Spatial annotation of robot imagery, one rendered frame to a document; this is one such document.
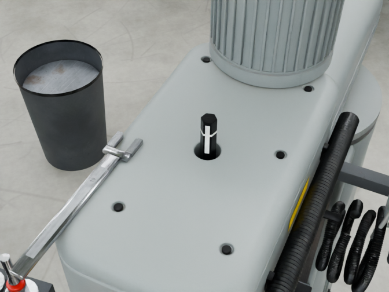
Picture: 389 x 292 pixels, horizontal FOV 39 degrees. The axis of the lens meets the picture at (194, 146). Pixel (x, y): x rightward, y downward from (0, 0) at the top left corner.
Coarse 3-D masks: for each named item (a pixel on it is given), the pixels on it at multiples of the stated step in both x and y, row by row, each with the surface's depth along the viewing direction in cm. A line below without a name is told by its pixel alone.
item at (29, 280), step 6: (0, 270) 151; (0, 276) 148; (6, 276) 149; (0, 282) 147; (30, 282) 147; (36, 282) 148; (42, 282) 148; (0, 288) 145; (6, 288) 145; (30, 288) 145; (36, 288) 145; (42, 288) 147; (48, 288) 147
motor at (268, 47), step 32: (224, 0) 79; (256, 0) 74; (288, 0) 73; (320, 0) 75; (224, 32) 81; (256, 32) 78; (288, 32) 77; (320, 32) 78; (224, 64) 85; (256, 64) 82; (288, 64) 81; (320, 64) 84
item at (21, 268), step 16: (112, 144) 74; (112, 160) 72; (128, 160) 73; (96, 176) 70; (80, 192) 69; (64, 208) 67; (80, 208) 67; (48, 224) 65; (64, 224) 65; (48, 240) 64; (32, 256) 62; (16, 272) 61
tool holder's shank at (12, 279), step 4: (0, 256) 132; (4, 256) 132; (8, 256) 132; (0, 260) 131; (4, 260) 131; (8, 260) 132; (4, 264) 132; (8, 264) 132; (12, 264) 134; (4, 268) 134; (8, 268) 133; (8, 272) 134; (8, 276) 136; (12, 276) 136; (8, 280) 137; (12, 280) 137; (16, 280) 138; (12, 284) 138; (16, 284) 139
